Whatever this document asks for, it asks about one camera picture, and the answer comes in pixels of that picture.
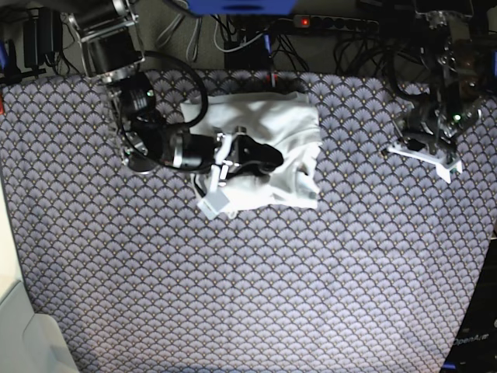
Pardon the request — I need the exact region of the blue box overhead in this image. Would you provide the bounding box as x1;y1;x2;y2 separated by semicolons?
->
188;0;297;16

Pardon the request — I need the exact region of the red table clamp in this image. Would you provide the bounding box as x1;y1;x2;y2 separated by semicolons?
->
267;72;278;89

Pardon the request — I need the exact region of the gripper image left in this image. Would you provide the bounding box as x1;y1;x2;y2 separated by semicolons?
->
170;127;283;220

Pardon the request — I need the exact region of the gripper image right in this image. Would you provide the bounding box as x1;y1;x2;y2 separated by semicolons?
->
382;104;481;183

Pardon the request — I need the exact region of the black box behind table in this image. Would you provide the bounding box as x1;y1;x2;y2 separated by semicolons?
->
221;30;273;71

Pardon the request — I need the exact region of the grey cable bundle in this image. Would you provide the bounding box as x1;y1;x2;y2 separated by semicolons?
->
155;7;205;63

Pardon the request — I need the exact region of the black case OpenArm label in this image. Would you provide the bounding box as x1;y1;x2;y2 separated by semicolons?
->
441;239;496;372

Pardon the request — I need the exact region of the black power strip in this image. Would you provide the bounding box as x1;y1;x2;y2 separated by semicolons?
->
293;15;380;32

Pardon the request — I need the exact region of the patterned purple table cloth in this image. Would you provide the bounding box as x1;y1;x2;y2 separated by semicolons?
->
1;73;496;372

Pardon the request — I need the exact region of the white T-shirt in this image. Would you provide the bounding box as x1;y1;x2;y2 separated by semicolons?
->
171;92;322;219

